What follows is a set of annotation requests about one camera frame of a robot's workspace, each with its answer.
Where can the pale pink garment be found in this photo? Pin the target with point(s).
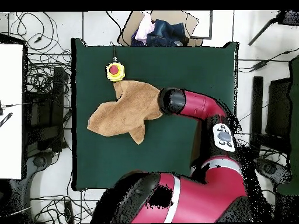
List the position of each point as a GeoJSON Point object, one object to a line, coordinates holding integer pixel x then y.
{"type": "Point", "coordinates": [143, 29]}

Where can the tan terry towel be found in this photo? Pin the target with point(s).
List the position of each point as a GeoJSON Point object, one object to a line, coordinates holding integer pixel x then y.
{"type": "Point", "coordinates": [126, 112]}

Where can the black tripod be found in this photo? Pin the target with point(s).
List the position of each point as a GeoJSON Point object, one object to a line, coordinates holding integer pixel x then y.
{"type": "Point", "coordinates": [287, 18]}

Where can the yellow emergency stop button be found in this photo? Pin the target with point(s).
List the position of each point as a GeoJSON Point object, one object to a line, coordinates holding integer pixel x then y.
{"type": "Point", "coordinates": [115, 71]}

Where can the brown cardboard box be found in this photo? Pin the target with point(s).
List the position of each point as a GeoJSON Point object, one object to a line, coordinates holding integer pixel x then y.
{"type": "Point", "coordinates": [177, 17]}

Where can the white desk top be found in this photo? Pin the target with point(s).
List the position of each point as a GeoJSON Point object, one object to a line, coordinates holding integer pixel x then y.
{"type": "Point", "coordinates": [10, 112]}

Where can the green fabric sheet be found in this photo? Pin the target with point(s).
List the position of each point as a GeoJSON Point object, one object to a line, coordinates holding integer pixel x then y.
{"type": "Point", "coordinates": [294, 116]}

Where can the blue denim jeans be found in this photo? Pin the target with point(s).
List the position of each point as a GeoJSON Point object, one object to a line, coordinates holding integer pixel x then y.
{"type": "Point", "coordinates": [165, 32]}

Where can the black metal stand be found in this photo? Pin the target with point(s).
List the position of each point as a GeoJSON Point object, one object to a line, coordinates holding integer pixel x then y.
{"type": "Point", "coordinates": [257, 105]}
{"type": "Point", "coordinates": [58, 93]}

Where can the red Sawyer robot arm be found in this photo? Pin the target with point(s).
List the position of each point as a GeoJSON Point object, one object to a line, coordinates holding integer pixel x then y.
{"type": "Point", "coordinates": [201, 105]}

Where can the dark green tablecloth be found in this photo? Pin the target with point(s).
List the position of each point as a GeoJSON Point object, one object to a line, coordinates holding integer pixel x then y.
{"type": "Point", "coordinates": [163, 144]}

